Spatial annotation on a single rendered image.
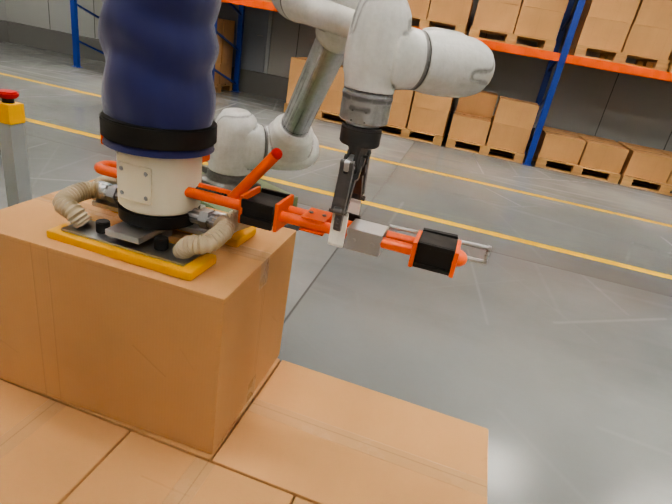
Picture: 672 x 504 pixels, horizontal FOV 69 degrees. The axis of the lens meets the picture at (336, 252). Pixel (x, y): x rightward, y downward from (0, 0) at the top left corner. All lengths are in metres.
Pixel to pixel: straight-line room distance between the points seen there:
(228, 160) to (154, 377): 0.89
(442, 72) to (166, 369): 0.79
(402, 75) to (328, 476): 0.84
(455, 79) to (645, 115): 8.87
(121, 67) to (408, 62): 0.50
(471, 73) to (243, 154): 1.01
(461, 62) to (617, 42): 7.32
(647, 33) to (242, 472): 7.81
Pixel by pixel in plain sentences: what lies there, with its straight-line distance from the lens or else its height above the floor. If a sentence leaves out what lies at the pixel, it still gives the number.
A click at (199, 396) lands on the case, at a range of 1.09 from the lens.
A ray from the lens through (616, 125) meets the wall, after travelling 9.66.
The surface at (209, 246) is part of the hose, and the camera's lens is 0.97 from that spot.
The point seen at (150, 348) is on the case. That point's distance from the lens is 1.08.
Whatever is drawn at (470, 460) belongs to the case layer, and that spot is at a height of 0.54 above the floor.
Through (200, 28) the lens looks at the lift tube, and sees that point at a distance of 1.00.
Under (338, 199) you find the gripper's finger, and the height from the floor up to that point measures 1.16.
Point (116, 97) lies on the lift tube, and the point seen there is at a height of 1.25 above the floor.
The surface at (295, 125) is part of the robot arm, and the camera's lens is 1.71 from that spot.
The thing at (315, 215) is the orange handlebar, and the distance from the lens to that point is 0.96.
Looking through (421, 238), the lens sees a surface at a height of 1.11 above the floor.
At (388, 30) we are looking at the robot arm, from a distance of 0.85.
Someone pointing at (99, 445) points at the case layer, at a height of 0.54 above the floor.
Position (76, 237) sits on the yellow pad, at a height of 0.96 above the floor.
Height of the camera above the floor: 1.43
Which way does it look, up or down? 25 degrees down
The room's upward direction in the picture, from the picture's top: 10 degrees clockwise
